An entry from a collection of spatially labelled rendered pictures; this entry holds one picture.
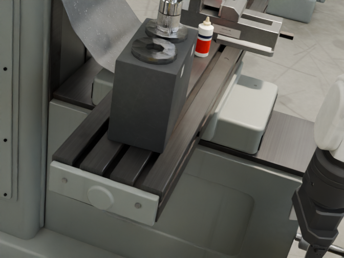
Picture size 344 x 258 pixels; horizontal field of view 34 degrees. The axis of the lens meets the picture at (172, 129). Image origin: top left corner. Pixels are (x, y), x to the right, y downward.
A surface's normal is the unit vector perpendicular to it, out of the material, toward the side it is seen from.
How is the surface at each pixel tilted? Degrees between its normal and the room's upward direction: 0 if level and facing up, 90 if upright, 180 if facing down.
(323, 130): 89
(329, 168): 48
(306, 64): 0
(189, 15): 90
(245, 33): 90
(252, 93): 0
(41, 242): 0
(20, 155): 89
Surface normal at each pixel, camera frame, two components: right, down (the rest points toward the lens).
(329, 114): -0.98, -0.13
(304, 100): 0.15, -0.81
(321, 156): -0.55, -0.53
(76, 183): -0.31, 0.50
